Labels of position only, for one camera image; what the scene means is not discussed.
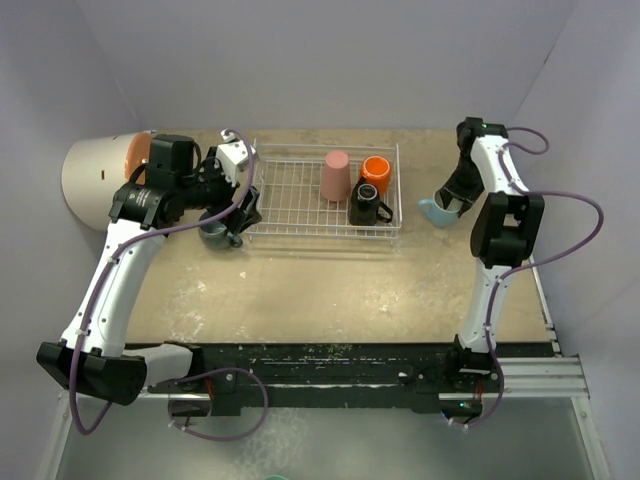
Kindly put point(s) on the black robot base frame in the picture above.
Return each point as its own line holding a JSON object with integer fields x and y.
{"x": 409, "y": 376}

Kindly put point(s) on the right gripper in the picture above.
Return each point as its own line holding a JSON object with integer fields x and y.
{"x": 454, "y": 187}

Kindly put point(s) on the orange cup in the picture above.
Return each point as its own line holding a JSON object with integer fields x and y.
{"x": 377, "y": 171}

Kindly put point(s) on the white wire dish rack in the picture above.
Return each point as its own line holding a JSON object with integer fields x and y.
{"x": 288, "y": 178}

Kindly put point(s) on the grey-blue round mug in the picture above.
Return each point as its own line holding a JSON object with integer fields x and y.
{"x": 216, "y": 236}

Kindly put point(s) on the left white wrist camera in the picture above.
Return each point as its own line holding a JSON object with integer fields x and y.
{"x": 233, "y": 155}

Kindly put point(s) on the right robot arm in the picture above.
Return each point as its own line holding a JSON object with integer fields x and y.
{"x": 501, "y": 240}

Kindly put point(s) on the pink tumbler cup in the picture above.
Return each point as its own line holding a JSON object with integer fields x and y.
{"x": 335, "y": 177}

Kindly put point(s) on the light blue mug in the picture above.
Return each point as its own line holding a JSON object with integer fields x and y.
{"x": 439, "y": 214}

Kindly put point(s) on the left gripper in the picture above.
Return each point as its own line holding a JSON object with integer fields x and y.
{"x": 248, "y": 214}

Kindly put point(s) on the aluminium frame rails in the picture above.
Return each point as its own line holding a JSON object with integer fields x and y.
{"x": 539, "y": 372}

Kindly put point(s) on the black faceted mug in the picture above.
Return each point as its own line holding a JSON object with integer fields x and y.
{"x": 366, "y": 206}

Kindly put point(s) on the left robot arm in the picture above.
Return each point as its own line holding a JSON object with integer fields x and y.
{"x": 174, "y": 177}

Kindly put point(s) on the round cream drawer cabinet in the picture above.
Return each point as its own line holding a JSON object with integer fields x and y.
{"x": 94, "y": 169}

